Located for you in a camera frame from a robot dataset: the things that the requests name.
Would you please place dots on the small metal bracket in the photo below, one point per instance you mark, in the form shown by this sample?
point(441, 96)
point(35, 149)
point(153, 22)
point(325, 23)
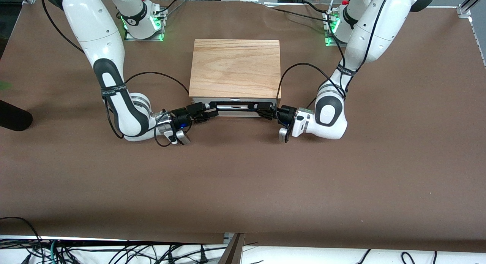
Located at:
point(228, 238)

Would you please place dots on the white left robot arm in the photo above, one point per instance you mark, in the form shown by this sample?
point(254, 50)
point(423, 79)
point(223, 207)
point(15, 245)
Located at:
point(376, 32)

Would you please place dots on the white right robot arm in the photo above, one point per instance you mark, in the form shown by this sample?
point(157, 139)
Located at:
point(98, 32)

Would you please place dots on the brown paper table cover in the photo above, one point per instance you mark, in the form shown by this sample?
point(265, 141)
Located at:
point(243, 180)

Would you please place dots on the aluminium table edge rail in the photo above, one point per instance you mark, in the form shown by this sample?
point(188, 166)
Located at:
point(479, 43)

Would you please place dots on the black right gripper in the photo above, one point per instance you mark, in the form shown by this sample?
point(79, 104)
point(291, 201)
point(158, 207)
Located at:
point(180, 116)

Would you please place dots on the wooden drawer cabinet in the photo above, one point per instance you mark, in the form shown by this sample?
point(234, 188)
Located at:
point(235, 66)

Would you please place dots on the brown board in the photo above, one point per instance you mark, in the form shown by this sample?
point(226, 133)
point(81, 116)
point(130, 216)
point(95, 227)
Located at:
point(232, 252)

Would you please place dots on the black cylindrical object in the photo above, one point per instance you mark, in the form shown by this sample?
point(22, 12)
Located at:
point(13, 116)

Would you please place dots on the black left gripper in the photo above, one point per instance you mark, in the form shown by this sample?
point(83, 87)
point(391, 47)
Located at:
point(284, 114)

